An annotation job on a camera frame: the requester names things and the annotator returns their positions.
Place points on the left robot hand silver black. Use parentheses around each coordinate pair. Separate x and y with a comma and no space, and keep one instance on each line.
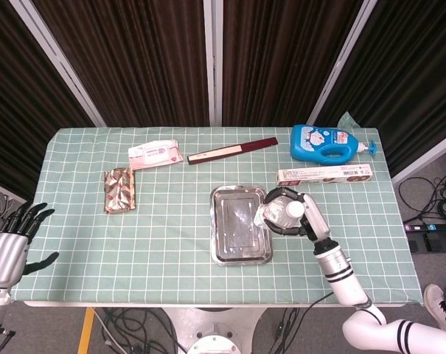
(5,254)

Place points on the dark red flat box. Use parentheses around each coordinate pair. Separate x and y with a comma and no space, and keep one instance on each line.
(231,151)

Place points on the pink white wet wipes pack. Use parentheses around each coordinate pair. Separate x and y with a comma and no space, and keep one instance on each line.
(154,154)

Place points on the gold red snack packet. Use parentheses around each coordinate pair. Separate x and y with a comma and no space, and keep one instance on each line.
(119,190)

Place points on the white sneaker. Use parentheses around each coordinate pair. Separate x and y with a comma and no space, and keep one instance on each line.
(438,302)

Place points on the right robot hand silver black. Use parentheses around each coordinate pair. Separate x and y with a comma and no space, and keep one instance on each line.
(316,217)

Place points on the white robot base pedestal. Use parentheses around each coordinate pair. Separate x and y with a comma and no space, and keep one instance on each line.
(215,339)

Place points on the long baking paper box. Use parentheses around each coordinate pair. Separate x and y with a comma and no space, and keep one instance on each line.
(324,176)

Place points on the rectangular metal tray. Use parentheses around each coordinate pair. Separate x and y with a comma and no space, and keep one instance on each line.
(237,228)

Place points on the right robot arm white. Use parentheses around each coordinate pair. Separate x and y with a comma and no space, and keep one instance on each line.
(340,273)

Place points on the transparent water bottle white cap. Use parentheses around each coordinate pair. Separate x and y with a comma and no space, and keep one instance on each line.
(281,212)

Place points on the blue detergent pump bottle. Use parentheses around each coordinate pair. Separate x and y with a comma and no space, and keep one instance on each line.
(315,145)

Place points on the green checked tablecloth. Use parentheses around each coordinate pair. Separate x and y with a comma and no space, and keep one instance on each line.
(152,239)

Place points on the white partition frame post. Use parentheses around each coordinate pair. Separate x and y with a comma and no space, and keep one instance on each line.
(56,62)
(212,62)
(342,62)

